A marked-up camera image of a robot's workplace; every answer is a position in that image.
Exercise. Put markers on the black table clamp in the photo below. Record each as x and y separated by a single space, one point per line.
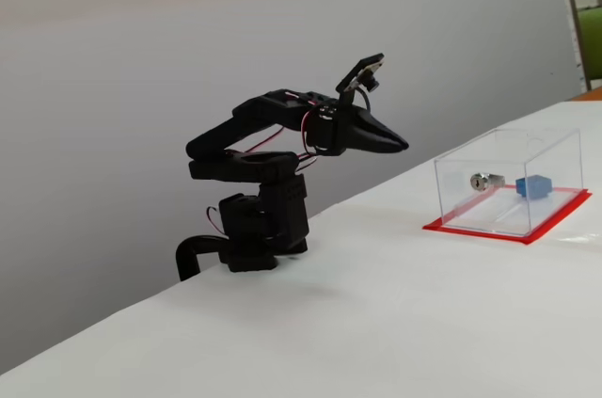
185 252

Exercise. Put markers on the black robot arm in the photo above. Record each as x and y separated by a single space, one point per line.
254 167

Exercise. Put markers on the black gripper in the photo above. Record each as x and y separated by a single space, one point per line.
366 127

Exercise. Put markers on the silver cylinder lock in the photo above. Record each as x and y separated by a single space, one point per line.
484 180

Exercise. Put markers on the blue lego brick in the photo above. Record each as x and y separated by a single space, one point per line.
533 187

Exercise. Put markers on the transparent plastic box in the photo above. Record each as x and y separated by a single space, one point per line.
541 158

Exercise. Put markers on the green panel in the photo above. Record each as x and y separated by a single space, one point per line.
591 47

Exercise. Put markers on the red tape frame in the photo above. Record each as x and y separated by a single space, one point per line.
541 234

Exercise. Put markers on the brown wooden table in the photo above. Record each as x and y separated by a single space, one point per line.
588 94

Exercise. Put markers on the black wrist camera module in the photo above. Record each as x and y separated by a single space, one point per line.
362 73

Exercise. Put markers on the metal shelf rack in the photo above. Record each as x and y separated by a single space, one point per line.
571 17

